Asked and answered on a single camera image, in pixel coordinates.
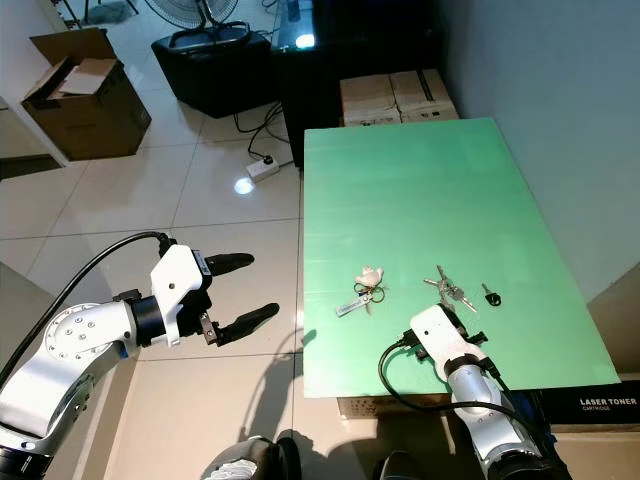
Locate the black laser toner box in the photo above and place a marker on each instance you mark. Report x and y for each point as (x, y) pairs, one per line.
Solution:
(595, 408)

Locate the robot leg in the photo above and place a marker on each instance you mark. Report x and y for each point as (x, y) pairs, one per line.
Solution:
(250, 462)
(398, 468)

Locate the open brown cardboard box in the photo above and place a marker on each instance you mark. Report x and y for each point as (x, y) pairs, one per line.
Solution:
(95, 118)

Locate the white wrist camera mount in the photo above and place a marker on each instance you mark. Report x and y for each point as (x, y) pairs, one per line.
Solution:
(178, 280)
(440, 333)

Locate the white power strip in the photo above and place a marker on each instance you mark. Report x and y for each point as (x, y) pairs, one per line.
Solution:
(263, 167)

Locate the robot left leg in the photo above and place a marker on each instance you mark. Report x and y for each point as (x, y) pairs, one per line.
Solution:
(250, 462)

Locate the black car key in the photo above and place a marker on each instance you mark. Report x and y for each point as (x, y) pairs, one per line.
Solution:
(492, 295)

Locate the black speaker box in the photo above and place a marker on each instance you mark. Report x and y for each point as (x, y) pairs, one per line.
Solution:
(215, 78)

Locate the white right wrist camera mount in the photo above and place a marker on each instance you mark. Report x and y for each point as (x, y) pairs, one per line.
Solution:
(440, 333)

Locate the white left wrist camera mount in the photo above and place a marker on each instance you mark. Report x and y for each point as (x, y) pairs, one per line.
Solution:
(178, 280)

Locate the robot right leg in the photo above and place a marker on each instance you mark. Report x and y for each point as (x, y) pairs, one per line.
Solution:
(398, 468)

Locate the black floor fan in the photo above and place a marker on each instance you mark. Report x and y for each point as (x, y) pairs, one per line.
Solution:
(195, 14)

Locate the black cabinet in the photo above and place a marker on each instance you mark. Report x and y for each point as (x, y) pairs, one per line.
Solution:
(310, 100)

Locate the white carton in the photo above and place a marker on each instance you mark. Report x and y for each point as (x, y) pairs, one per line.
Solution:
(368, 98)
(425, 92)

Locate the beige cardboard support box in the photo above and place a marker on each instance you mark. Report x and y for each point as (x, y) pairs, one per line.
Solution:
(370, 406)

